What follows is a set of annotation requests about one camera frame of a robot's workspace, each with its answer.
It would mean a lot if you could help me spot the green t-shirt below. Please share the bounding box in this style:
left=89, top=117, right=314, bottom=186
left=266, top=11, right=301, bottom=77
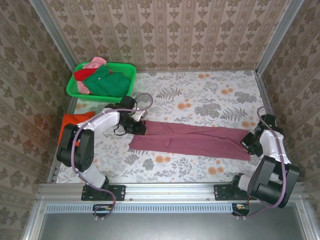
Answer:
left=82, top=65, right=131, bottom=97

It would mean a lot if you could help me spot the slotted white cable duct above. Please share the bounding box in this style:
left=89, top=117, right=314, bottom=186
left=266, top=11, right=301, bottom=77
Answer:
left=46, top=202, right=235, bottom=214

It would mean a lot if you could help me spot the aluminium mounting rail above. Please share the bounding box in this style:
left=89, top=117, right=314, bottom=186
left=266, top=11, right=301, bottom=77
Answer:
left=37, top=182, right=307, bottom=201

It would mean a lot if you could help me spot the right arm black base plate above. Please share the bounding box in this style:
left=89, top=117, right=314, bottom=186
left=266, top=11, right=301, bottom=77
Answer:
left=213, top=184, right=251, bottom=202

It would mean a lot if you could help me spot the red t-shirt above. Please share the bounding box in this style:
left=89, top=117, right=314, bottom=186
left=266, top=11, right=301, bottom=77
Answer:
left=73, top=69, right=97, bottom=82

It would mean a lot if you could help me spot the green plastic basket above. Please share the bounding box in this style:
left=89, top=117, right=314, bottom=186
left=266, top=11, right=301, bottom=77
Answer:
left=65, top=61, right=137, bottom=103

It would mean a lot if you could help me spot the mauve t-shirt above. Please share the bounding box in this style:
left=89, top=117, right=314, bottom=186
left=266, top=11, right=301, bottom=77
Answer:
left=128, top=119, right=252, bottom=162

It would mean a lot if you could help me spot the thin black left gripper cable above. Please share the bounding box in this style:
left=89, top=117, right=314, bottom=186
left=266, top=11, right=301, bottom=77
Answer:
left=113, top=124, right=131, bottom=136

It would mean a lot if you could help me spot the aluminium frame post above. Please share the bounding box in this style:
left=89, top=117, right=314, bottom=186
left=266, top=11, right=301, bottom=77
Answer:
left=254, top=0, right=305, bottom=76
left=28, top=0, right=77, bottom=68

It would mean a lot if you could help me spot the orange folded t-shirt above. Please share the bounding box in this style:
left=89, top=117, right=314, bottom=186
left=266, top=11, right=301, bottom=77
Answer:
left=58, top=112, right=96, bottom=147

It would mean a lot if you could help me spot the grey metal panel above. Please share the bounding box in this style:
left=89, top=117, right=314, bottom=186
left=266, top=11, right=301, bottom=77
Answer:
left=21, top=199, right=319, bottom=240

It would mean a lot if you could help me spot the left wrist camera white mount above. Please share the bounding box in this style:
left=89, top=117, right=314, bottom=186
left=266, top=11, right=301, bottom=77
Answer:
left=134, top=110, right=149, bottom=122

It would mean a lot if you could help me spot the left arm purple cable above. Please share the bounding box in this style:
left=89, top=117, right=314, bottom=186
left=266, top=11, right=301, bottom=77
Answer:
left=71, top=92, right=154, bottom=221

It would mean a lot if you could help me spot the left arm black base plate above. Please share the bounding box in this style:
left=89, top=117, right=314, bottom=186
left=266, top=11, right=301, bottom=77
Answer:
left=81, top=184, right=126, bottom=202

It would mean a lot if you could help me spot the black connector box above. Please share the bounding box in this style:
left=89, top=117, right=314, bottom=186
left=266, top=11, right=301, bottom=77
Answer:
left=231, top=202, right=251, bottom=217
left=92, top=203, right=114, bottom=217

